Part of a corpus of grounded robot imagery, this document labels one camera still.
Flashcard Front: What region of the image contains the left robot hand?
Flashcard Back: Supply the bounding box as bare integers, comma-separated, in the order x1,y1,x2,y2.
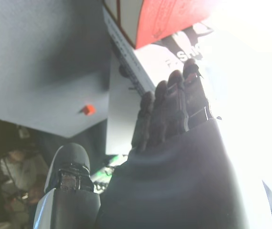
32,59,251,229

